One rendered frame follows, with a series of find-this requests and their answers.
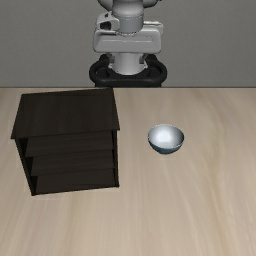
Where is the dark brown wooden shelf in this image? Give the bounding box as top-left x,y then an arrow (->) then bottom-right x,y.
10,87 -> 121,197

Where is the grey-blue porcelain bowl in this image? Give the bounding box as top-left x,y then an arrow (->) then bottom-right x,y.
147,123 -> 186,156

